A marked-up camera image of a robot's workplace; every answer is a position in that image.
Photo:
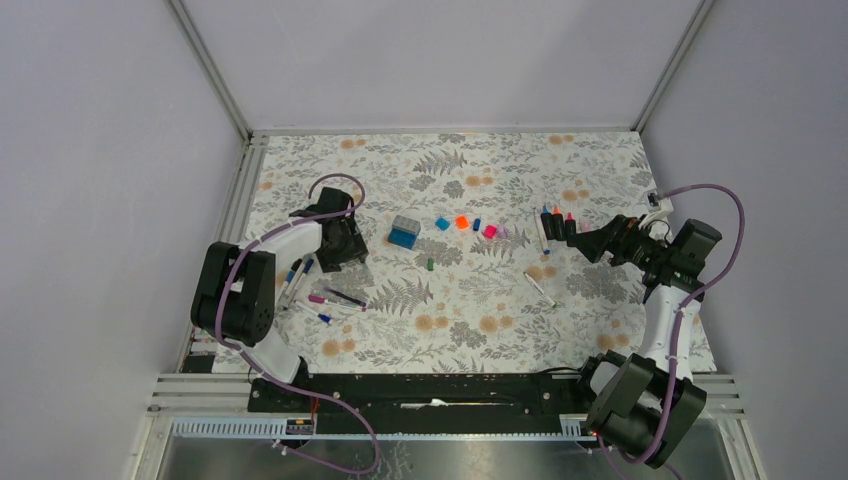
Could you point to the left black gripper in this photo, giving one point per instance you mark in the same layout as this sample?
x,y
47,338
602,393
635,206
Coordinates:
x,y
353,248

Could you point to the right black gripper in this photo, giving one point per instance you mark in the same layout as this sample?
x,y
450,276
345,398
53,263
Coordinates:
x,y
616,238

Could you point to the pink highlighter black body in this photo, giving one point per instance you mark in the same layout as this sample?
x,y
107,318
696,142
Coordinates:
x,y
570,227

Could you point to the purple gel pen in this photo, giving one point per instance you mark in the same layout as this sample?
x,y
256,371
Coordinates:
x,y
351,299

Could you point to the orange highlighter black body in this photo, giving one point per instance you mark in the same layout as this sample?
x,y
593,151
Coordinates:
x,y
559,225

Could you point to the blue white whiteboard marker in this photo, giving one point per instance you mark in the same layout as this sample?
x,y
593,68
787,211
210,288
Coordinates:
x,y
542,235

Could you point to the blue highlighter black body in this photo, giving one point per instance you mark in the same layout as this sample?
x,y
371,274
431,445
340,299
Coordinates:
x,y
547,223

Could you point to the thin white green pen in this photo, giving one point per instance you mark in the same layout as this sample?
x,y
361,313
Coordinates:
x,y
537,287

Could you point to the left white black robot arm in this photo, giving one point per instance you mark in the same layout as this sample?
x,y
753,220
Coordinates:
x,y
241,285

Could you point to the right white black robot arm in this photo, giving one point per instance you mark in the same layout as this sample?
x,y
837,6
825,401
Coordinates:
x,y
646,402

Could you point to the black blue marker pair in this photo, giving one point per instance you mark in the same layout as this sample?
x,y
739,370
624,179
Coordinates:
x,y
295,281

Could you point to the blue grey toy brick block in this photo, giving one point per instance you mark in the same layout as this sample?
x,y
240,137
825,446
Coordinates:
x,y
404,232

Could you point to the floral patterned table mat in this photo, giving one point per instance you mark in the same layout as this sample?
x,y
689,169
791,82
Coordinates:
x,y
475,312

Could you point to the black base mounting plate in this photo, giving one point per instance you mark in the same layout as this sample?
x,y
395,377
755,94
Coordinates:
x,y
430,404

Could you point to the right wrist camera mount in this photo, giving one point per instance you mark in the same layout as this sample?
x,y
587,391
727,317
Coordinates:
x,y
659,207

